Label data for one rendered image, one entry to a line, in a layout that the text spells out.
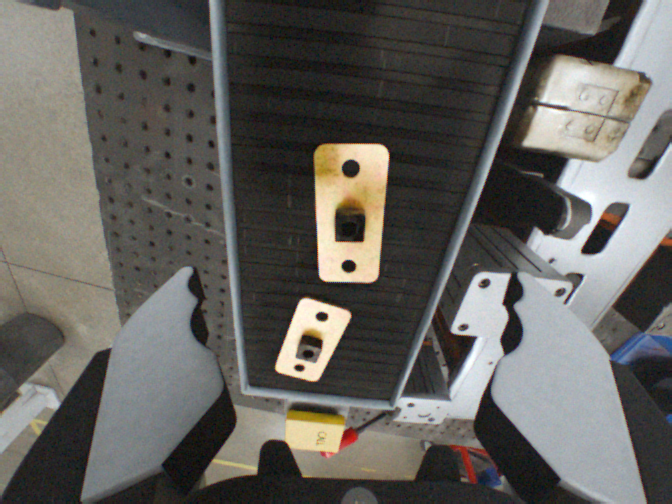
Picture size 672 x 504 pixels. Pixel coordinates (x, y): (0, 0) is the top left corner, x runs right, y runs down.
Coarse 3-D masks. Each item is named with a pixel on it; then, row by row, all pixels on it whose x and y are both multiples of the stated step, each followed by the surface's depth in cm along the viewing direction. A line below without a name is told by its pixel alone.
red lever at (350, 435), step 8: (400, 408) 41; (376, 416) 40; (384, 416) 40; (392, 416) 40; (368, 424) 39; (344, 432) 37; (352, 432) 37; (360, 432) 38; (344, 440) 36; (352, 440) 37; (328, 456) 35
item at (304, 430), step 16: (288, 416) 27; (304, 416) 27; (320, 416) 27; (336, 416) 27; (288, 432) 27; (304, 432) 27; (320, 432) 27; (336, 432) 27; (304, 448) 29; (320, 448) 29; (336, 448) 29
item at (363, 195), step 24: (336, 144) 13; (360, 144) 13; (336, 168) 14; (360, 168) 14; (384, 168) 14; (336, 192) 15; (360, 192) 14; (384, 192) 14; (336, 216) 14; (360, 216) 14; (336, 240) 15; (360, 240) 15; (336, 264) 17; (360, 264) 17
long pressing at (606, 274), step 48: (624, 48) 23; (624, 144) 27; (576, 192) 30; (624, 192) 30; (528, 240) 33; (576, 240) 33; (624, 240) 33; (576, 288) 37; (624, 288) 36; (480, 384) 47
